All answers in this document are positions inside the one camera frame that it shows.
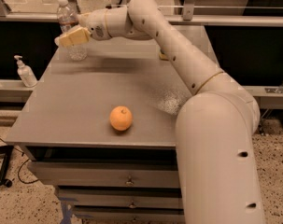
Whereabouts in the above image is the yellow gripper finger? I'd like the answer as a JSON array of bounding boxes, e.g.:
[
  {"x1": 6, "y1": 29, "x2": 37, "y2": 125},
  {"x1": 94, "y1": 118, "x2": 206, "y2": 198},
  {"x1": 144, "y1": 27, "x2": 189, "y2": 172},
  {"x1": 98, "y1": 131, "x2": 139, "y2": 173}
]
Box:
[{"x1": 54, "y1": 25, "x2": 91, "y2": 48}]

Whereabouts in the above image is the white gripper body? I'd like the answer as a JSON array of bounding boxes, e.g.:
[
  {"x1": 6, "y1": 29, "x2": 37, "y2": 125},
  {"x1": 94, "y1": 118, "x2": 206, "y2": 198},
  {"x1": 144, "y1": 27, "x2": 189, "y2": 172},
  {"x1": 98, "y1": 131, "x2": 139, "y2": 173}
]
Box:
[{"x1": 78, "y1": 9, "x2": 109, "y2": 40}]

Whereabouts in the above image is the clear plastic water bottle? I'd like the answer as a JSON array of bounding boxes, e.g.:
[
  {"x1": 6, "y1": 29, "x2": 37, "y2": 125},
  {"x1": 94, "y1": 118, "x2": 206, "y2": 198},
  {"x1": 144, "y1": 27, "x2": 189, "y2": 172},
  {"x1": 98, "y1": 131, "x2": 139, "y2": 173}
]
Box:
[{"x1": 56, "y1": 0, "x2": 88, "y2": 63}]

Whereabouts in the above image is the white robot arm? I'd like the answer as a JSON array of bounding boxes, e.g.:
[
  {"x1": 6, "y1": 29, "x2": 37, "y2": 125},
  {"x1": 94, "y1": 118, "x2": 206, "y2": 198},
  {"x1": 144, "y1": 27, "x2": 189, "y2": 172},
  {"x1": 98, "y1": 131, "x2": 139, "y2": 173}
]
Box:
[{"x1": 55, "y1": 0, "x2": 265, "y2": 224}]

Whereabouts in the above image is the white pump dispenser bottle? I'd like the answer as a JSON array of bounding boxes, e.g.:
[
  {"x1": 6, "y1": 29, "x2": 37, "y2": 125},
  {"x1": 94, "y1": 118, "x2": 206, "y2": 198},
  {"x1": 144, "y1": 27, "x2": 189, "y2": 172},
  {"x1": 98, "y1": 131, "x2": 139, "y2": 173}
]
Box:
[{"x1": 14, "y1": 55, "x2": 37, "y2": 88}]

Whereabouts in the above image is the green and yellow sponge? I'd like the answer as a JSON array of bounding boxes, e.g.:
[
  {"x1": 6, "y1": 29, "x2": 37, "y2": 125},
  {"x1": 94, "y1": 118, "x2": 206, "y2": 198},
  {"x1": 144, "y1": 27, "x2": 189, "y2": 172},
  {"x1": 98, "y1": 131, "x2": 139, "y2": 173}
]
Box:
[{"x1": 159, "y1": 50, "x2": 169, "y2": 61}]

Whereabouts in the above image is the grey metal railing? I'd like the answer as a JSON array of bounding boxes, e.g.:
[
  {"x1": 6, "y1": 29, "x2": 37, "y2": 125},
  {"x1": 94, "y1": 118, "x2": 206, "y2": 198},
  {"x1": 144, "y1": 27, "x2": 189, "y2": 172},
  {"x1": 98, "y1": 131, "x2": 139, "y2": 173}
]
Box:
[{"x1": 0, "y1": 0, "x2": 283, "y2": 27}]

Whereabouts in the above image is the orange fruit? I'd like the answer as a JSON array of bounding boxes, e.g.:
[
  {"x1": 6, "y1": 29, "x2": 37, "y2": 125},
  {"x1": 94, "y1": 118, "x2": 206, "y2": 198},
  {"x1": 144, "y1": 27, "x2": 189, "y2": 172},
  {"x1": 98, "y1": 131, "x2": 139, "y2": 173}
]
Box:
[{"x1": 109, "y1": 106, "x2": 133, "y2": 131}]

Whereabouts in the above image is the grey drawer cabinet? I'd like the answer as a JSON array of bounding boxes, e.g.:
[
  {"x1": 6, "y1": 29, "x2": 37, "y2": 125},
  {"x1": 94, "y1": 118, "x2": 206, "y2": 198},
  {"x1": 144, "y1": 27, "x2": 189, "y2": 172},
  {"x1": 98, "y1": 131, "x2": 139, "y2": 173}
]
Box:
[{"x1": 5, "y1": 24, "x2": 229, "y2": 224}]

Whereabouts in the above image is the black chair leg with caster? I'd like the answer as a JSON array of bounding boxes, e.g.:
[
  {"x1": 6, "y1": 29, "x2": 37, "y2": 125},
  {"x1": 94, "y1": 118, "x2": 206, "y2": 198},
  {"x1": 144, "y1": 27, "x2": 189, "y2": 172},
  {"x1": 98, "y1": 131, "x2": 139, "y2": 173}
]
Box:
[{"x1": 0, "y1": 146, "x2": 13, "y2": 188}]

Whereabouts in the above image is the top grey drawer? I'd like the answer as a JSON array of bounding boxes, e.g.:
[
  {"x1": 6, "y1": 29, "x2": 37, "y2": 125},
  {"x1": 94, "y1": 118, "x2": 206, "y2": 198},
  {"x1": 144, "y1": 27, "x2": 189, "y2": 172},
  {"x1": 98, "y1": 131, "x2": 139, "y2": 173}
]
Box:
[{"x1": 28, "y1": 161, "x2": 179, "y2": 189}]

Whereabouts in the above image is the grey drawer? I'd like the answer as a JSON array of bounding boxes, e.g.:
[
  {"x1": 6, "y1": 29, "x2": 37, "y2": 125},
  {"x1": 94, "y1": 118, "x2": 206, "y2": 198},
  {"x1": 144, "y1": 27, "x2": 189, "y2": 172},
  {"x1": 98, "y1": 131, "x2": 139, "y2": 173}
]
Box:
[
  {"x1": 57, "y1": 188, "x2": 183, "y2": 209},
  {"x1": 28, "y1": 161, "x2": 179, "y2": 189},
  {"x1": 73, "y1": 206, "x2": 185, "y2": 223}
]

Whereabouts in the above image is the middle grey drawer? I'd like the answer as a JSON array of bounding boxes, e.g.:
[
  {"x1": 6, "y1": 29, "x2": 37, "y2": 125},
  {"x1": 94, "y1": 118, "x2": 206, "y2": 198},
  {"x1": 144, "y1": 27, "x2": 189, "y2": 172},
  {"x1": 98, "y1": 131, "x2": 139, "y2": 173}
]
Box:
[{"x1": 57, "y1": 188, "x2": 183, "y2": 209}]

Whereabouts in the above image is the bottom grey drawer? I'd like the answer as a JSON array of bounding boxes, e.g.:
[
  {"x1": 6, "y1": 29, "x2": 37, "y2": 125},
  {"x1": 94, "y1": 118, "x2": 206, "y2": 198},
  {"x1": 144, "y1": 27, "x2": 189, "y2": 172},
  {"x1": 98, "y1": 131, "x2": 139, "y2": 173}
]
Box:
[{"x1": 73, "y1": 206, "x2": 185, "y2": 223}]

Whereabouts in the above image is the black floor cable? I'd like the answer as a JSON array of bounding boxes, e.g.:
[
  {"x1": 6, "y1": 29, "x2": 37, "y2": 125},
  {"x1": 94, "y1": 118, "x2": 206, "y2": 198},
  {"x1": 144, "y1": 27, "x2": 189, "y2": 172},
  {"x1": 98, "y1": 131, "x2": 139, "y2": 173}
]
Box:
[{"x1": 0, "y1": 131, "x2": 40, "y2": 185}]

